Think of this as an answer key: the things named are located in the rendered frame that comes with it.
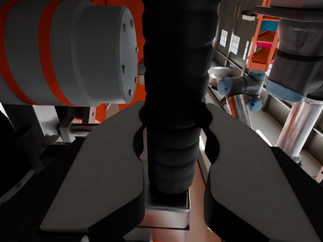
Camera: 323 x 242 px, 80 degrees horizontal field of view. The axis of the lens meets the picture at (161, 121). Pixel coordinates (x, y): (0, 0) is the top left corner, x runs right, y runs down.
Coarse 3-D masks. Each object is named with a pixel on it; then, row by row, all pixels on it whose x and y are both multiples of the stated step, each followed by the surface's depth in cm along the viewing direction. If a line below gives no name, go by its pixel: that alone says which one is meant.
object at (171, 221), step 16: (144, 160) 18; (144, 176) 16; (160, 192) 15; (160, 208) 14; (176, 208) 14; (144, 224) 15; (160, 224) 15; (176, 224) 15; (144, 240) 16; (160, 240) 16; (176, 240) 16
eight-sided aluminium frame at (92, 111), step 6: (72, 108) 50; (78, 108) 52; (84, 108) 50; (90, 108) 50; (96, 108) 54; (72, 114) 50; (78, 114) 53; (84, 114) 50; (90, 114) 50; (78, 120) 53; (84, 120) 50; (90, 120) 50
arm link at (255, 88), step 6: (252, 72) 87; (258, 72) 87; (264, 72) 87; (246, 78) 86; (252, 78) 87; (258, 78) 86; (264, 78) 88; (252, 84) 87; (258, 84) 88; (246, 90) 88; (252, 90) 90; (258, 90) 90; (252, 96) 91
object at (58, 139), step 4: (48, 136) 33; (52, 136) 33; (56, 136) 34; (60, 136) 34; (48, 140) 32; (52, 140) 33; (56, 140) 33; (60, 140) 34; (44, 144) 32; (48, 144) 32; (52, 144) 32; (56, 144) 33; (60, 144) 33; (64, 144) 33; (68, 144) 33; (44, 148) 31
